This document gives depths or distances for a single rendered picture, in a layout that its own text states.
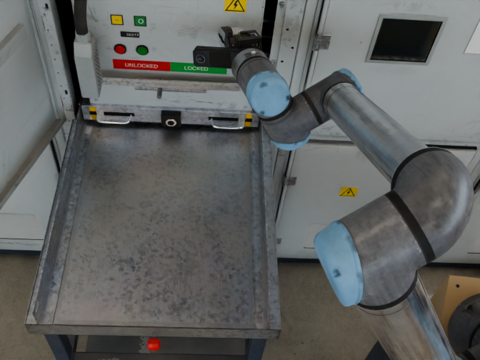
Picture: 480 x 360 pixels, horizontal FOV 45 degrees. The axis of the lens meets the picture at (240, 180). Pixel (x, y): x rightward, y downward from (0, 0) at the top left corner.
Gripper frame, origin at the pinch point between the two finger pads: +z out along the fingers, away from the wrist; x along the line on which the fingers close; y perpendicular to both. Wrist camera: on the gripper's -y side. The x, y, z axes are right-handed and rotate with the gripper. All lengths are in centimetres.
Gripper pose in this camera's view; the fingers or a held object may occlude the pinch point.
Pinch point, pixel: (219, 32)
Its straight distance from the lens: 156.1
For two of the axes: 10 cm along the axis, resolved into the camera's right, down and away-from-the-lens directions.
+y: 9.6, -1.7, 2.2
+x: 0.0, -7.9, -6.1
